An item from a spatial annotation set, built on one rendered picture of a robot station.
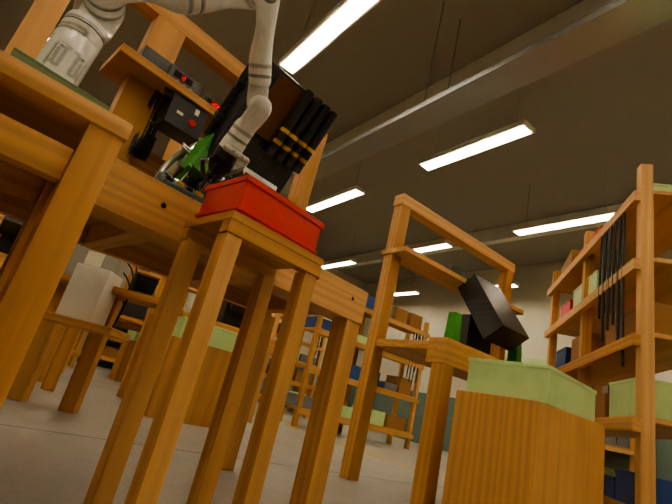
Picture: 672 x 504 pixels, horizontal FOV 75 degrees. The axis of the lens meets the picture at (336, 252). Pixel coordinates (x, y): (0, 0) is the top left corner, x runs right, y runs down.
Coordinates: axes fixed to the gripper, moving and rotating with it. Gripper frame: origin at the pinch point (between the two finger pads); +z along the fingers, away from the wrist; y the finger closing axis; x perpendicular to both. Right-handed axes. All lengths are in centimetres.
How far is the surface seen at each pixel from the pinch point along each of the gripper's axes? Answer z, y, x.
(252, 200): -9.4, -0.9, 30.4
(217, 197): -3.1, 2.9, 19.5
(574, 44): -209, -207, -96
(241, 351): 32, -24, 37
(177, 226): 13.1, 3.8, 9.5
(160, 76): -18, 14, -71
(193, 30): -43, 6, -104
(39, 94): -7, 50, 35
